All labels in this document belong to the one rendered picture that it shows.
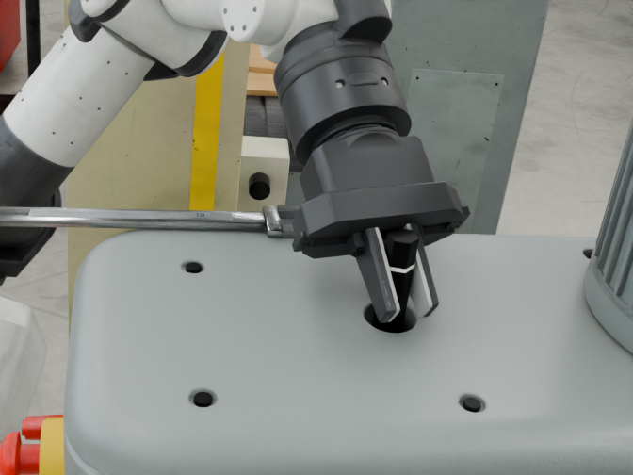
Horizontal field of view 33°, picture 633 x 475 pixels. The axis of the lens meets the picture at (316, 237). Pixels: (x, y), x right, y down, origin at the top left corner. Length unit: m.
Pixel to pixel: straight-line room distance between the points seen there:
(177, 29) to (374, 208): 0.38
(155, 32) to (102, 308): 0.37
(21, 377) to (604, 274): 0.63
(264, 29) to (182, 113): 1.77
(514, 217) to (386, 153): 4.15
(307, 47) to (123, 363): 0.26
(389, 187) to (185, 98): 1.83
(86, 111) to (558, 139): 4.77
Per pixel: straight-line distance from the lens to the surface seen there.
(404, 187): 0.73
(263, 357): 0.69
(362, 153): 0.74
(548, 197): 5.12
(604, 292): 0.78
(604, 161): 5.61
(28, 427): 0.92
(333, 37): 0.77
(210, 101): 2.54
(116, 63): 1.06
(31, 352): 1.16
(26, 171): 1.10
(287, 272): 0.78
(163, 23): 1.02
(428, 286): 0.72
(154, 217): 0.82
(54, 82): 1.08
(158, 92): 2.53
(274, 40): 0.80
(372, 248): 0.72
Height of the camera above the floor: 2.32
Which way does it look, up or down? 31 degrees down
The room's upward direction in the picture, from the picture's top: 7 degrees clockwise
